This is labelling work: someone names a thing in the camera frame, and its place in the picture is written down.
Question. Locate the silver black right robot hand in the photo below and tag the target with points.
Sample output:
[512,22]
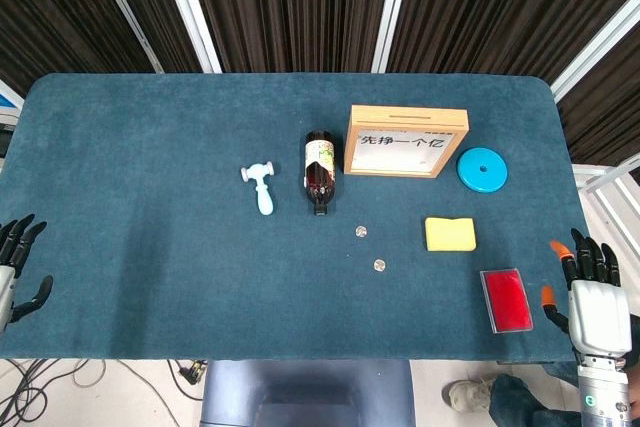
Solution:
[600,317]

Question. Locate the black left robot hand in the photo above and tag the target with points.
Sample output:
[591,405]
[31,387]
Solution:
[6,292]

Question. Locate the red pad clear case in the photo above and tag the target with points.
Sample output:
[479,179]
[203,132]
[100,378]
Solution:
[507,302]

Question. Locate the teal table cloth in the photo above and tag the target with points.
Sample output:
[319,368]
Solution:
[150,247]

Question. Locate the beige shoe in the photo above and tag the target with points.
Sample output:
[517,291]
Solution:
[467,394]

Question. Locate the yellow sponge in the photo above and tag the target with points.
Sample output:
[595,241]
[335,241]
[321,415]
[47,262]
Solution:
[450,234]

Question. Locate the blue round disc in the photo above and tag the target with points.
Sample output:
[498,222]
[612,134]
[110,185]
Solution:
[495,177]

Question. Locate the white blue panel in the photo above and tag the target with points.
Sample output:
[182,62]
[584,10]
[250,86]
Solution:
[7,99]

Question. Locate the light blue toy hammer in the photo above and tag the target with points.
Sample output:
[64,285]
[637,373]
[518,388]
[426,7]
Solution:
[262,197]

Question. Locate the grey-blue robot torso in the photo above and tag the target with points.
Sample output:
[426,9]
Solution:
[305,392]

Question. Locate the brown glass bottle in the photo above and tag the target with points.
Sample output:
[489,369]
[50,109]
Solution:
[319,182]

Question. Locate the aluminium profile frame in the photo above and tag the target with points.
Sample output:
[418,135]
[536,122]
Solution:
[607,179]

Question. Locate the white metal frame post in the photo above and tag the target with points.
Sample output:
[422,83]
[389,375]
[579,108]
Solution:
[595,47]
[392,12]
[125,12]
[187,7]

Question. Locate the wooden coin box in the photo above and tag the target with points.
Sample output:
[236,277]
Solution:
[405,114]

